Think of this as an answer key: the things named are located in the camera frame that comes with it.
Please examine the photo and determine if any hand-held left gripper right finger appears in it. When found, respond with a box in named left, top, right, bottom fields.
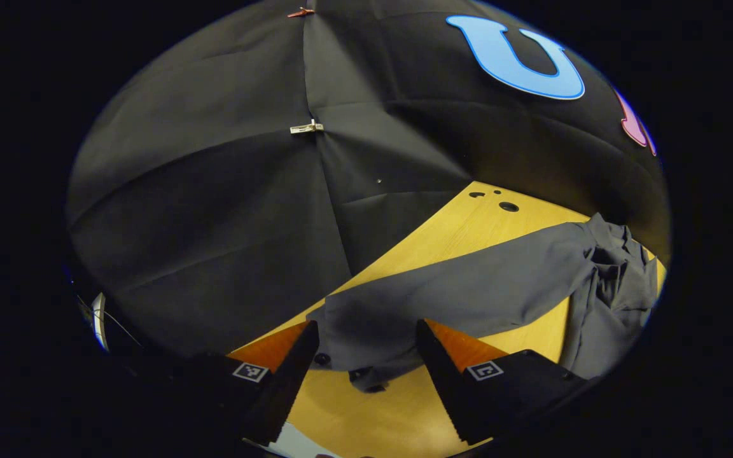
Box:
left=415, top=319, right=596, bottom=446

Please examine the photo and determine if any grey button-up shirt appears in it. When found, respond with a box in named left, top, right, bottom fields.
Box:
left=307, top=213, right=660, bottom=392

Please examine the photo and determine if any black backdrop cloth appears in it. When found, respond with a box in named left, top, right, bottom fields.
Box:
left=66, top=0, right=671, bottom=363

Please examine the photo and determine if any white curved object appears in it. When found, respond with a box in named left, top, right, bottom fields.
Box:
left=90, top=291, right=110, bottom=352

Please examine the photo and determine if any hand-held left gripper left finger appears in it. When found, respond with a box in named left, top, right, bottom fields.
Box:
left=182, top=320, right=320, bottom=446

